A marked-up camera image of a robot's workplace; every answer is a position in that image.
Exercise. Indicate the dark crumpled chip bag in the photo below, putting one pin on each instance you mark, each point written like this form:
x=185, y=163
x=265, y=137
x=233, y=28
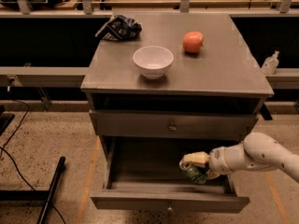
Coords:
x=119, y=28

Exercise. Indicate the closed grey top drawer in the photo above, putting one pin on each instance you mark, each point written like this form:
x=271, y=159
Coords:
x=172, y=125

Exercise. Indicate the black floor stand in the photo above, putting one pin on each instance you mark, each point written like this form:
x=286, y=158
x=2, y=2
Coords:
x=43, y=196

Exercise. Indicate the clear sanitizer bottle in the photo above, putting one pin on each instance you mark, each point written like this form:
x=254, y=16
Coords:
x=270, y=64

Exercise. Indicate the red apple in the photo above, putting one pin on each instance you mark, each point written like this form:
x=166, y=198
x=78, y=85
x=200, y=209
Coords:
x=193, y=42

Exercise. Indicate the grey wooden drawer cabinet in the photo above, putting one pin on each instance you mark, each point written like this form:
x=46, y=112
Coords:
x=223, y=78

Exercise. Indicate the green soda can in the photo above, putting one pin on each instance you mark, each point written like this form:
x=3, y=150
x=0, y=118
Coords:
x=196, y=174

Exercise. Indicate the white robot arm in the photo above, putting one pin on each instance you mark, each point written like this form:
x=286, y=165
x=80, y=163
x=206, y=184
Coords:
x=258, y=152

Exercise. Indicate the open grey middle drawer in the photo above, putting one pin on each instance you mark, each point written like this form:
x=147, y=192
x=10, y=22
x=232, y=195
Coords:
x=143, y=174

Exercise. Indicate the grey metal rail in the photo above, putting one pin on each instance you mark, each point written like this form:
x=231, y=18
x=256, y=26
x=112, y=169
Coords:
x=62, y=77

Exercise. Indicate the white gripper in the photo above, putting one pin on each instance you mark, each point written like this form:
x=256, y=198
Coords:
x=217, y=162

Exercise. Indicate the white bowl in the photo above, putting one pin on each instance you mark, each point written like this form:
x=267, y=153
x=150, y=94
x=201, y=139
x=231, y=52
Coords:
x=153, y=62

